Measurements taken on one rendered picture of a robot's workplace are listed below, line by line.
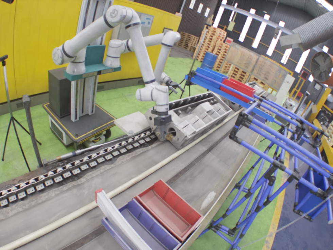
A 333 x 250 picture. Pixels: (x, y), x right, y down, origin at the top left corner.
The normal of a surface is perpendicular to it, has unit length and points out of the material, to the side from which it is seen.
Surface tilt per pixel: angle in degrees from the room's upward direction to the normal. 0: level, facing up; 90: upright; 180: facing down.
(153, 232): 88
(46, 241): 0
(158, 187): 88
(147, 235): 0
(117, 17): 91
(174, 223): 0
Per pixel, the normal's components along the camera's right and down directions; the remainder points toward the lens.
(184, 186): 0.29, -0.79
